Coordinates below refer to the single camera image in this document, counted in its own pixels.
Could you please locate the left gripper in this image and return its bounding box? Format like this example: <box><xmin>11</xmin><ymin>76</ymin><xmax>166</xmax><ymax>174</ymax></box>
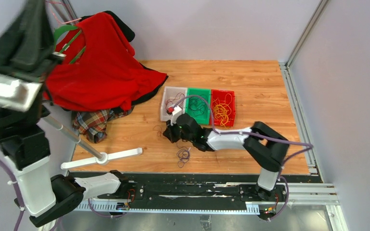
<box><xmin>0</xmin><ymin>0</ymin><xmax>69</xmax><ymax>123</ymax></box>

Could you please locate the yellow cable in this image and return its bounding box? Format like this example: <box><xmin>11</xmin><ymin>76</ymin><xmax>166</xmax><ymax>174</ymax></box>
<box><xmin>212</xmin><ymin>93</ymin><xmax>234</xmax><ymax>128</ymax></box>

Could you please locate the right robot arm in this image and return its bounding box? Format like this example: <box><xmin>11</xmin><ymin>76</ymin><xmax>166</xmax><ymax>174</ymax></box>
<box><xmin>163</xmin><ymin>114</ymin><xmax>290</xmax><ymax>201</ymax></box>

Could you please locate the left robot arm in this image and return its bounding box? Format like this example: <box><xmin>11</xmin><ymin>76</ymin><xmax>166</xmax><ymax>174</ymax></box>
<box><xmin>0</xmin><ymin>0</ymin><xmax>128</xmax><ymax>227</ymax></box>

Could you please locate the green plastic bin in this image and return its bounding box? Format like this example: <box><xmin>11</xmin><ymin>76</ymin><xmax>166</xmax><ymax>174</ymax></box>
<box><xmin>185</xmin><ymin>88</ymin><xmax>211</xmax><ymax>125</ymax></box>

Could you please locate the white plastic bin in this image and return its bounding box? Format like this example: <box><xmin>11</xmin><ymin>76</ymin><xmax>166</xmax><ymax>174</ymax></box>
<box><xmin>160</xmin><ymin>86</ymin><xmax>188</xmax><ymax>122</ymax></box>

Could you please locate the green clothes hanger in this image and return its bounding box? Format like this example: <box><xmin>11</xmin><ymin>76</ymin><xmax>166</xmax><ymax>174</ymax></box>
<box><xmin>53</xmin><ymin>25</ymin><xmax>87</xmax><ymax>68</ymax></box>

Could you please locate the pink clothes hanger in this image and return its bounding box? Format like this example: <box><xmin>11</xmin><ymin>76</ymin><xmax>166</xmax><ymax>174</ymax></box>
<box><xmin>45</xmin><ymin>0</ymin><xmax>81</xmax><ymax>25</ymax></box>

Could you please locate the red plastic bin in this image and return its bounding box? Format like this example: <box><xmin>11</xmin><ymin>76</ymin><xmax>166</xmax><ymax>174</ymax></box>
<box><xmin>210</xmin><ymin>89</ymin><xmax>236</xmax><ymax>128</ymax></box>

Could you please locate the white clothes rack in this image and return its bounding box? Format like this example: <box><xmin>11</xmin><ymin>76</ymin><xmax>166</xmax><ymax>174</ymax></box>
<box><xmin>43</xmin><ymin>115</ymin><xmax>143</xmax><ymax>170</ymax></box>

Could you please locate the red t-shirt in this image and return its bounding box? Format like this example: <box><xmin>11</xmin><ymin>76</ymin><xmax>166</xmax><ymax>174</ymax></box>
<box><xmin>43</xmin><ymin>12</ymin><xmax>168</xmax><ymax>112</ymax></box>

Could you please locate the plaid shirt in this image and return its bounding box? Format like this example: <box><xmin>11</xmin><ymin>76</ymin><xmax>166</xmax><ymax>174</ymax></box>
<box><xmin>71</xmin><ymin>106</ymin><xmax>134</xmax><ymax>143</ymax></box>

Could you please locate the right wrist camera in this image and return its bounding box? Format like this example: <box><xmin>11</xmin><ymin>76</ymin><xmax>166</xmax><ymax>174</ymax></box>
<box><xmin>167</xmin><ymin>106</ymin><xmax>183</xmax><ymax>126</ymax></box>

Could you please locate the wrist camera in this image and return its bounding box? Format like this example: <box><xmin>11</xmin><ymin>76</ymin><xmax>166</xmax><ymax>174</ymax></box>
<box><xmin>0</xmin><ymin>74</ymin><xmax>42</xmax><ymax>112</ymax></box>
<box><xmin>167</xmin><ymin>106</ymin><xmax>183</xmax><ymax>126</ymax></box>

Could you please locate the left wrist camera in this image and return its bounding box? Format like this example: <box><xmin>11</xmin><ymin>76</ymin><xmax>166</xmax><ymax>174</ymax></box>
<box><xmin>0</xmin><ymin>74</ymin><xmax>42</xmax><ymax>112</ymax></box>

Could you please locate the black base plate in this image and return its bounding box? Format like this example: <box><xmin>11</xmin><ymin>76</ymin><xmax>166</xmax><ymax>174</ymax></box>
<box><xmin>66</xmin><ymin>171</ymin><xmax>323</xmax><ymax>212</ymax></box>

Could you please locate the aluminium frame rail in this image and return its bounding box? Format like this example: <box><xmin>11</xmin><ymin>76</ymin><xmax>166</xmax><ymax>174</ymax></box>
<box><xmin>279</xmin><ymin>0</ymin><xmax>339</xmax><ymax>205</ymax></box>

